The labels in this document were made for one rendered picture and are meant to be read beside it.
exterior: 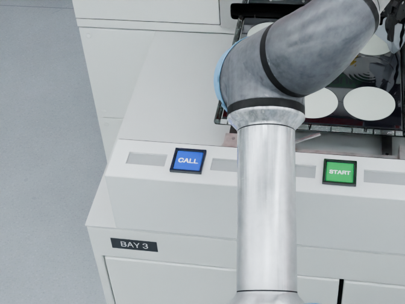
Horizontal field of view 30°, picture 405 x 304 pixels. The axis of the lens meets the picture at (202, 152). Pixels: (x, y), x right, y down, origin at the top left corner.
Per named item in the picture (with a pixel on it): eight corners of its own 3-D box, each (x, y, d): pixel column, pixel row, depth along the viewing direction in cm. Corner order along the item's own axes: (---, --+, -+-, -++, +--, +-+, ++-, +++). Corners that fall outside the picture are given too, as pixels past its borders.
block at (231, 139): (226, 143, 146) (225, 131, 144) (243, 144, 146) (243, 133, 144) (219, 172, 141) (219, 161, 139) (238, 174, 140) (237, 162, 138)
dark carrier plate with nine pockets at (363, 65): (244, 19, 173) (244, 17, 173) (398, 26, 168) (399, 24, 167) (222, 119, 149) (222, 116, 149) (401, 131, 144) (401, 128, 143)
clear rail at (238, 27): (238, 18, 175) (238, 13, 174) (244, 19, 174) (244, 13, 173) (213, 125, 149) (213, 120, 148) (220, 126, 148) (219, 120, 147)
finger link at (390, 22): (395, 32, 157) (400, -4, 151) (402, 35, 156) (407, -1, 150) (381, 42, 155) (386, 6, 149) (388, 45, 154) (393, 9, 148)
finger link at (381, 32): (376, 43, 163) (380, 6, 156) (399, 55, 159) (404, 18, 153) (367, 50, 161) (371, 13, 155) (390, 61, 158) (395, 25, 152)
